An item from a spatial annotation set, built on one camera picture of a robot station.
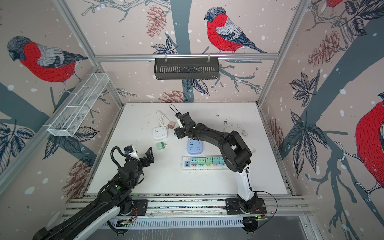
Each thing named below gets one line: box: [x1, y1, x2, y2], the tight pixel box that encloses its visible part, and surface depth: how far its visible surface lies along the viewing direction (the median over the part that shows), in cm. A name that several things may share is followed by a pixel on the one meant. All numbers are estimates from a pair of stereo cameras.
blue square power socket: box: [187, 139, 204, 155], surface depth 94 cm
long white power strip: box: [182, 155, 229, 171], surface depth 87 cm
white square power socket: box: [152, 126, 169, 140], surface depth 103 cm
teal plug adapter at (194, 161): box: [191, 157, 198, 165], surface depth 85 cm
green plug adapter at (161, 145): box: [156, 141, 168, 150], surface depth 97 cm
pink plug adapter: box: [167, 121, 176, 130], surface depth 109 cm
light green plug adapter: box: [205, 157, 213, 165], surface depth 85 cm
